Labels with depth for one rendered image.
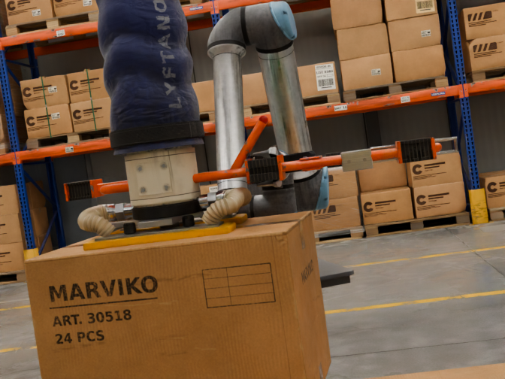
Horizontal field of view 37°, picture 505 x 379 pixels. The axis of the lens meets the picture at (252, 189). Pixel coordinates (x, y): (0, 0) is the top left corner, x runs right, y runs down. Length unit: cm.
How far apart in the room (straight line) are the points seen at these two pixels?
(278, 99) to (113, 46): 73
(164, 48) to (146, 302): 58
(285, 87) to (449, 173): 675
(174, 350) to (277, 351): 22
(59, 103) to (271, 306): 810
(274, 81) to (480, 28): 693
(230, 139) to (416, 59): 693
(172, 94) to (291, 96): 68
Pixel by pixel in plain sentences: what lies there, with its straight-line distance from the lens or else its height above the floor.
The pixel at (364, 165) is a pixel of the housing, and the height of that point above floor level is 111.
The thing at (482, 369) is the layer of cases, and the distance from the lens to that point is 204.
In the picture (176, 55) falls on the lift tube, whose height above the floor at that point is 142.
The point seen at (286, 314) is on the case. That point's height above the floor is 83.
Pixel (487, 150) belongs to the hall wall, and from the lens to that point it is 1036.
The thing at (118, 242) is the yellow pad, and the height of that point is 102.
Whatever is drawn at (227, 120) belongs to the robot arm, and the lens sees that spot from 215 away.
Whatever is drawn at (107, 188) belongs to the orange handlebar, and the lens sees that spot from 183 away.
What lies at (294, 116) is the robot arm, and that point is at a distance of 237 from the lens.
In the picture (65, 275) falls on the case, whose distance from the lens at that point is 171.
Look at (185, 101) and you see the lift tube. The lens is 175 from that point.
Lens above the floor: 117
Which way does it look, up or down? 3 degrees down
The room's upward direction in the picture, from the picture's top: 8 degrees counter-clockwise
